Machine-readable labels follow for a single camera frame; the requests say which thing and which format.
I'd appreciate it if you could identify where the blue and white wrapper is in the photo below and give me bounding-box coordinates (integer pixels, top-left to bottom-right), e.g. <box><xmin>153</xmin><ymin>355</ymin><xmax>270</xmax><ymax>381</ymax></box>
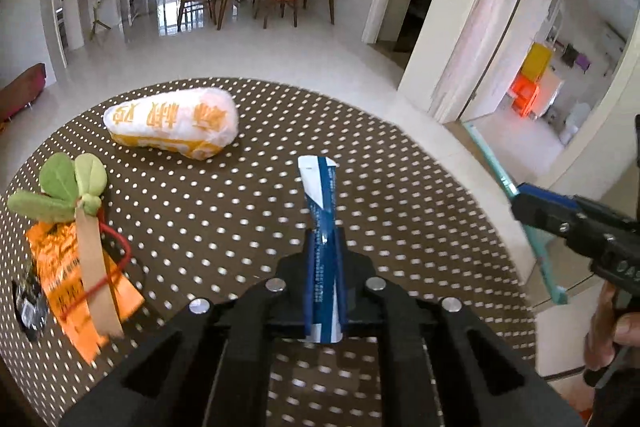
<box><xmin>297</xmin><ymin>155</ymin><xmax>348</xmax><ymax>346</ymax></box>

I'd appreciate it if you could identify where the orange carrot-shaped pouch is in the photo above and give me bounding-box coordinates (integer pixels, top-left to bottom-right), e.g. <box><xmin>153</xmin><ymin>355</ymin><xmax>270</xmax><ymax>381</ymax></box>
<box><xmin>7</xmin><ymin>153</ymin><xmax>134</xmax><ymax>339</ymax></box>

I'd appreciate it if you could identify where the person's right hand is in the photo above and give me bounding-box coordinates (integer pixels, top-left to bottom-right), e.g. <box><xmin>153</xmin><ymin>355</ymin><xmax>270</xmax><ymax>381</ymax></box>
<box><xmin>585</xmin><ymin>282</ymin><xmax>640</xmax><ymax>372</ymax></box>

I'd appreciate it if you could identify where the white door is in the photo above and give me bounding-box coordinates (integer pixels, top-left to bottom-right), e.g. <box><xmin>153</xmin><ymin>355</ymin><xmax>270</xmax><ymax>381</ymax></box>
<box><xmin>429</xmin><ymin>0</ymin><xmax>551</xmax><ymax>124</ymax></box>

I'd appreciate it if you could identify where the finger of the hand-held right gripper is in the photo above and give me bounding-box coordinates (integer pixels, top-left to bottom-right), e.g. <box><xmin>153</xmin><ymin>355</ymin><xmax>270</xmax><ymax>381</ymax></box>
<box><xmin>517</xmin><ymin>183</ymin><xmax>640</xmax><ymax>234</ymax></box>
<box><xmin>510</xmin><ymin>194</ymin><xmax>617</xmax><ymax>261</ymax></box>

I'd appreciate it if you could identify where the yellow box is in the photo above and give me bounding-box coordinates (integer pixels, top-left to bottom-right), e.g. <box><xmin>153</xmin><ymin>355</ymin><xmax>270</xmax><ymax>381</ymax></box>
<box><xmin>520</xmin><ymin>43</ymin><xmax>551</xmax><ymax>82</ymax></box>

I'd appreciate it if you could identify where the black rod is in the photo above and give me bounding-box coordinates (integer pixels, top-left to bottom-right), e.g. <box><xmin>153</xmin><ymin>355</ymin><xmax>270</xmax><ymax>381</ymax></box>
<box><xmin>457</xmin><ymin>0</ymin><xmax>524</xmax><ymax>124</ymax></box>

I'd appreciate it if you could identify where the black shiny packet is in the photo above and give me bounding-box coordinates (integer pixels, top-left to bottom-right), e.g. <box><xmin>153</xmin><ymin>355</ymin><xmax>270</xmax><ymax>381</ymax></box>
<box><xmin>12</xmin><ymin>267</ymin><xmax>50</xmax><ymax>342</ymax></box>

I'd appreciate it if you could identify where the orange packet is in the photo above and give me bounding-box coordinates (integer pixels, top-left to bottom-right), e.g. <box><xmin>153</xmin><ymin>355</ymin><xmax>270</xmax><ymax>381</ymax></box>
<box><xmin>26</xmin><ymin>219</ymin><xmax>146</xmax><ymax>364</ymax></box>

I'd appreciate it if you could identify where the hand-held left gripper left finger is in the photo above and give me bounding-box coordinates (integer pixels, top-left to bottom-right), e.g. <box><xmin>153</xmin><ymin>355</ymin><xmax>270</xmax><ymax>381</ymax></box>
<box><xmin>60</xmin><ymin>228</ymin><xmax>319</xmax><ymax>427</ymax></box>

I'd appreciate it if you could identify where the brown ottoman bench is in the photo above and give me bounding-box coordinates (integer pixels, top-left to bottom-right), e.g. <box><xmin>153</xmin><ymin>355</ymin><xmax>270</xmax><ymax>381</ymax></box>
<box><xmin>0</xmin><ymin>63</ymin><xmax>47</xmax><ymax>122</ymax></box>

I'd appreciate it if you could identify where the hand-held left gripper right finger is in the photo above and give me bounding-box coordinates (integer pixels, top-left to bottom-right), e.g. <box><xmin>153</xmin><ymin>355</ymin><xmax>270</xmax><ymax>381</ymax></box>
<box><xmin>331</xmin><ymin>227</ymin><xmax>586</xmax><ymax>427</ymax></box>

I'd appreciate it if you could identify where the orange plastic stool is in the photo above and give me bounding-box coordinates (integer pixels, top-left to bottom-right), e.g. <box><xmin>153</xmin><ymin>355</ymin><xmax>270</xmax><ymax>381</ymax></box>
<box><xmin>507</xmin><ymin>74</ymin><xmax>541</xmax><ymax>120</ymax></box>

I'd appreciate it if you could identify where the white appliance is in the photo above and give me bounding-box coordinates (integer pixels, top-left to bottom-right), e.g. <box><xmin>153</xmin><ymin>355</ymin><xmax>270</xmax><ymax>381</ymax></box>
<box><xmin>539</xmin><ymin>67</ymin><xmax>567</xmax><ymax>108</ymax></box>

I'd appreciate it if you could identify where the white and yellow snack packet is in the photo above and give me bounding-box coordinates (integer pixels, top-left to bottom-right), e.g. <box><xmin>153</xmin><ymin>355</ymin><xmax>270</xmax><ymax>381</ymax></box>
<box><xmin>102</xmin><ymin>88</ymin><xmax>239</xmax><ymax>162</ymax></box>

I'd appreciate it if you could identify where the white low cabinet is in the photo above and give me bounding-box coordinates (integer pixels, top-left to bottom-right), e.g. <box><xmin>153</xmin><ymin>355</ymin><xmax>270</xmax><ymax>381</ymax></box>
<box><xmin>377</xmin><ymin>0</ymin><xmax>415</xmax><ymax>46</ymax></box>

